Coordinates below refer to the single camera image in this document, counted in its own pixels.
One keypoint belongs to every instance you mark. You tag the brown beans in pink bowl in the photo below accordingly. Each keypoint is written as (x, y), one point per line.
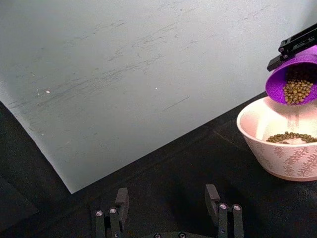
(292, 137)

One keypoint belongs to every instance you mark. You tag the purple plastic cup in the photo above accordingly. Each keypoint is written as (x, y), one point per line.
(275, 86)

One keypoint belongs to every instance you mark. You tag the black table cloth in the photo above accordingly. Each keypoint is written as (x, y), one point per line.
(173, 173)

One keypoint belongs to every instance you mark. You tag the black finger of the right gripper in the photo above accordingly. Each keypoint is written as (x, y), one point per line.
(298, 41)

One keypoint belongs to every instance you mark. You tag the brown beans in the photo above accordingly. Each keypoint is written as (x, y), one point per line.
(297, 92)
(292, 137)

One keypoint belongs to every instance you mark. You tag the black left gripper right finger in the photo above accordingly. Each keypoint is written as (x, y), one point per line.
(211, 196)

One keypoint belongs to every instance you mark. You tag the pink bowl with leaf pattern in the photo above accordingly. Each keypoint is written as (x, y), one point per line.
(266, 158)

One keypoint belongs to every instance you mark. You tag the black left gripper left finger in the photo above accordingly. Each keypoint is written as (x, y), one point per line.
(122, 203)

